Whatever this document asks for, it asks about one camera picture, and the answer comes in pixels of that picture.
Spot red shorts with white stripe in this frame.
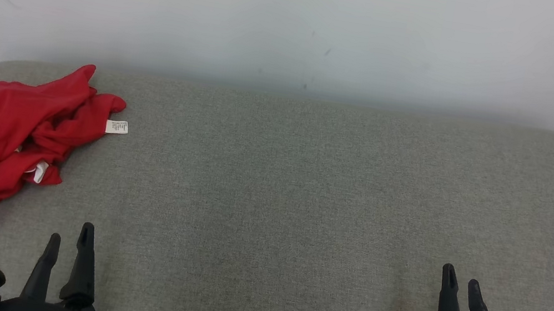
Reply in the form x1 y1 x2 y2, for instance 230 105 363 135
0 49 138 235

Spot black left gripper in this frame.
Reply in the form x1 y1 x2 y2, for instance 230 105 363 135
0 210 118 311

